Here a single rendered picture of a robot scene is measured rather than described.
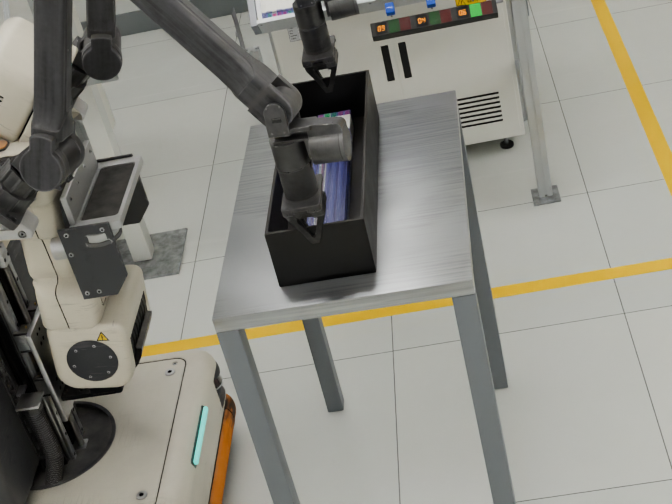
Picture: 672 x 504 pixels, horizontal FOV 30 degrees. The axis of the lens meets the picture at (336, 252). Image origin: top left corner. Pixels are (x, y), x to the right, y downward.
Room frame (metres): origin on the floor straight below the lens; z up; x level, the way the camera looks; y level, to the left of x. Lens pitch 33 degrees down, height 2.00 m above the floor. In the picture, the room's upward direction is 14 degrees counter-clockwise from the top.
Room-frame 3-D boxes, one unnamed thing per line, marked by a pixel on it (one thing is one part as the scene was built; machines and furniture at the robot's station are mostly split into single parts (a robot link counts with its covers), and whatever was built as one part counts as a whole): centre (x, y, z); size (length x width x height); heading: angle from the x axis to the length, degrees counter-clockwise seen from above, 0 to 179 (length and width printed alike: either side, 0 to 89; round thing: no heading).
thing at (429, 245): (2.08, -0.05, 0.40); 0.70 x 0.45 x 0.80; 170
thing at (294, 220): (1.82, 0.03, 0.93); 0.07 x 0.07 x 0.09; 80
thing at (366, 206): (2.08, -0.02, 0.86); 0.57 x 0.17 x 0.11; 170
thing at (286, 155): (1.81, 0.03, 1.06); 0.07 x 0.06 x 0.07; 72
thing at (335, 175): (2.08, -0.02, 0.83); 0.51 x 0.07 x 0.03; 170
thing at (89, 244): (2.17, 0.43, 0.84); 0.28 x 0.16 x 0.22; 170
